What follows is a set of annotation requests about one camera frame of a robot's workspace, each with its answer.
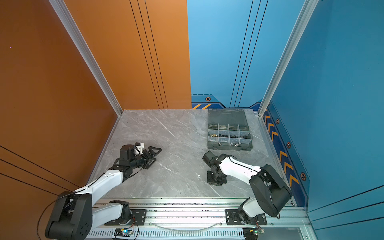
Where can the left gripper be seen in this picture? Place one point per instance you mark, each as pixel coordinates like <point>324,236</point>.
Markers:
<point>150,158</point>

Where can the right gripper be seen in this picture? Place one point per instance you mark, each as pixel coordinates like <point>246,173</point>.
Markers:
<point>209,180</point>

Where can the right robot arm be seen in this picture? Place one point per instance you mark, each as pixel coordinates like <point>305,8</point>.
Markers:
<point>271,193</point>

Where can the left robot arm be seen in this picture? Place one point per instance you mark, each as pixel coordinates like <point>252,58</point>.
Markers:
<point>73,216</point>

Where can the clear plastic organizer box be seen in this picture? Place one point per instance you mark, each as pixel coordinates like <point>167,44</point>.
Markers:
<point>225,122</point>

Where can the right circuit board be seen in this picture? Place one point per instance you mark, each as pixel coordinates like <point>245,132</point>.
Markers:
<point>252,233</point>

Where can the circuit board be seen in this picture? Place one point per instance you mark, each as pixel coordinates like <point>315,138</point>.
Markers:
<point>123,233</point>
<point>252,233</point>

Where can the left circuit board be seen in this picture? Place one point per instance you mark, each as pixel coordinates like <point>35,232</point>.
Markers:
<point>123,233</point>

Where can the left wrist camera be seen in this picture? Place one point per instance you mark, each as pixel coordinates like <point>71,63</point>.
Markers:
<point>139,147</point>

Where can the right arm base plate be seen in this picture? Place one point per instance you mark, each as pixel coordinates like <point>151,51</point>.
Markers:
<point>237,217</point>

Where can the front aluminium rail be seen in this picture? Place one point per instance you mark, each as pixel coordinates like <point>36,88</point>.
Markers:
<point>205,219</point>

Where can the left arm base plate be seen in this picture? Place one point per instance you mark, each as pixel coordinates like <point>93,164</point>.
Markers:
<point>135,217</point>

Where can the left aluminium frame post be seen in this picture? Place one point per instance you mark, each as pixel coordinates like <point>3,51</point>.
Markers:
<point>76,36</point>

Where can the aluminium frame post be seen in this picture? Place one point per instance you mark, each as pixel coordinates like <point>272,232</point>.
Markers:
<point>294,38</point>
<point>76,36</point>

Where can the right aluminium frame post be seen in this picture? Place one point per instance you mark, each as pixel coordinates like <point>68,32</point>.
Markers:
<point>294,38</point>

